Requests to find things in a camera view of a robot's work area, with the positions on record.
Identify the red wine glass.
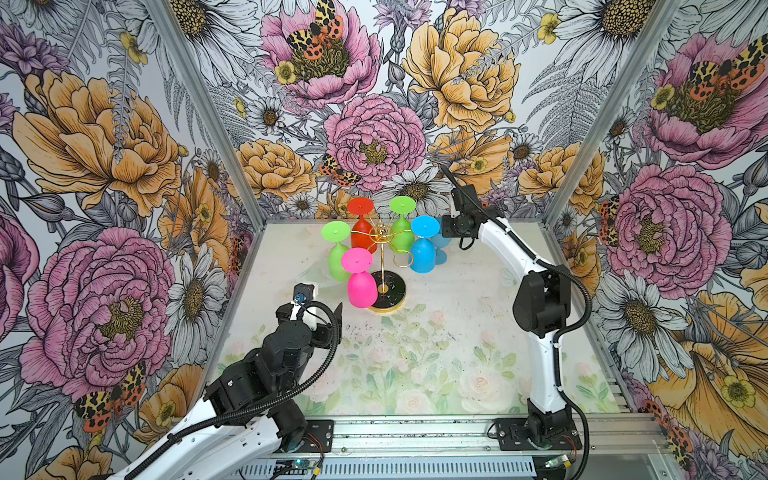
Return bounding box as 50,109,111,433
347,197,377,254

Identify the gold wine glass rack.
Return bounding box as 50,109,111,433
355,220,413,315

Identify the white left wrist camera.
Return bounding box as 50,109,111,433
291,283,316,306

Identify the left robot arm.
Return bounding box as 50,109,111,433
113,301,343,479

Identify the green wine glass back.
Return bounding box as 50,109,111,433
389,196,416,254

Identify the green wine glass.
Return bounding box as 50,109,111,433
321,220,351,283
389,196,416,254

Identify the blue wine glass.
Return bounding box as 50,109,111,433
410,216,440,274

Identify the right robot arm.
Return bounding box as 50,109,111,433
441,185,575,448

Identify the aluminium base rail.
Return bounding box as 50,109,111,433
319,413,685,479

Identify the pink wine glass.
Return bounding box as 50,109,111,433
341,247,378,309

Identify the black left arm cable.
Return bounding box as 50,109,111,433
122,299,343,480

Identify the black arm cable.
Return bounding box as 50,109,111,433
122,299,343,480
439,163,592,480

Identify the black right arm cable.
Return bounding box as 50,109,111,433
439,163,592,480

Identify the green wine glass front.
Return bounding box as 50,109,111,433
321,220,351,283

